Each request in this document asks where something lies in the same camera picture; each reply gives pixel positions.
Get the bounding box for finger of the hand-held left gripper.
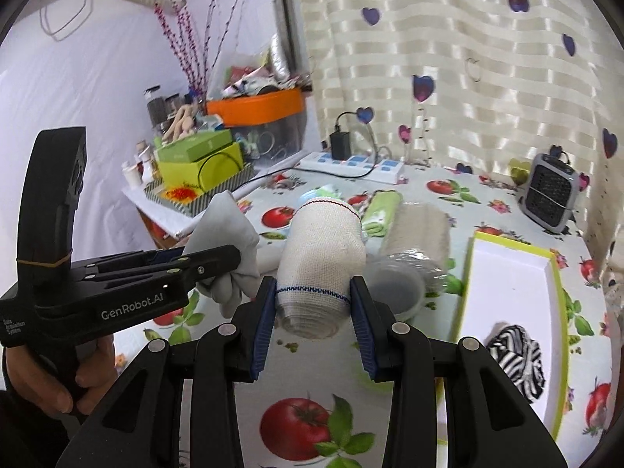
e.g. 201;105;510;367
92;246;243;287
100;248;190;267

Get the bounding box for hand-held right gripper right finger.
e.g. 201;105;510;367
348;275;569;468

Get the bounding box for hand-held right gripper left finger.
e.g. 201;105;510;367
56;275;278;468

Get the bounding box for white tissue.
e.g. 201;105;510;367
186;190;282;320

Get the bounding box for white elastic bandage roll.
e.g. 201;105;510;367
274;196;367;339

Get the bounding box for white tray with green rim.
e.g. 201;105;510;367
451;230;570;437

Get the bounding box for person's left hand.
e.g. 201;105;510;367
2;336;119;416

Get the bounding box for white side shelf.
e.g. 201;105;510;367
122;149;323;249

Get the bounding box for clear plastic cup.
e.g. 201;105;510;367
363;256;427;320

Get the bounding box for yellow-green boxes stack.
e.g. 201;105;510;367
144;163;257;216

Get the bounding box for tomato printed tablecloth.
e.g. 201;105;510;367
141;163;615;468

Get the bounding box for yellow-green box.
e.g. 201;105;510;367
158;142;245;191

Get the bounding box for dark green flat box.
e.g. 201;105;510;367
155;129;234;164

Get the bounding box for beige gauze roll in plastic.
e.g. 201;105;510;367
380;203;456;298

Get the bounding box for green patterned cloth roll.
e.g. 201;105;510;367
362;190;403;239

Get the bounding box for beige plush doll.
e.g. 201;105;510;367
163;102;200;144

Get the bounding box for pale blue tissue pack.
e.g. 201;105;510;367
195;113;226;133

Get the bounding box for dark glass jar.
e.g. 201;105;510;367
144;86;167;130

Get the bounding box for zebra striped scrunchie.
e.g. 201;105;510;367
487;323;546;404

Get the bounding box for white and blue power strip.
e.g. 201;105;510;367
298;150;405;185

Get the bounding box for orange and clear storage box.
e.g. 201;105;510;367
206;89;307;157

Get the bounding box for black charger adapter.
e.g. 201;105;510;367
330;129;352;161

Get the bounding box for pile of assorted wrappers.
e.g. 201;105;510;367
222;66;313;98

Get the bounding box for purple flower branches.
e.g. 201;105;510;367
149;0;252;103

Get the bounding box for silver foil roll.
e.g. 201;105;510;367
270;34;293;83

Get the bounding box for small grey heater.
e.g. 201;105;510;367
517;152;581;235

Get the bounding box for striped curtain with hearts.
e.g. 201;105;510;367
292;0;624;278

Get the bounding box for black cable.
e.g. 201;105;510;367
197;111;378;196

